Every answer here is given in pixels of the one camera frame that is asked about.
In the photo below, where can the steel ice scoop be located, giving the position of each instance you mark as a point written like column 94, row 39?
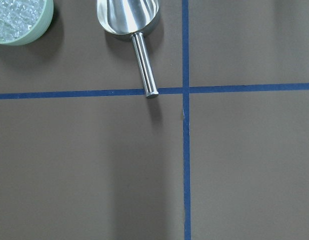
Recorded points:
column 132, row 20

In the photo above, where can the green bowl of ice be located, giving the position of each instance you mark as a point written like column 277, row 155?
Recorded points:
column 24, row 21

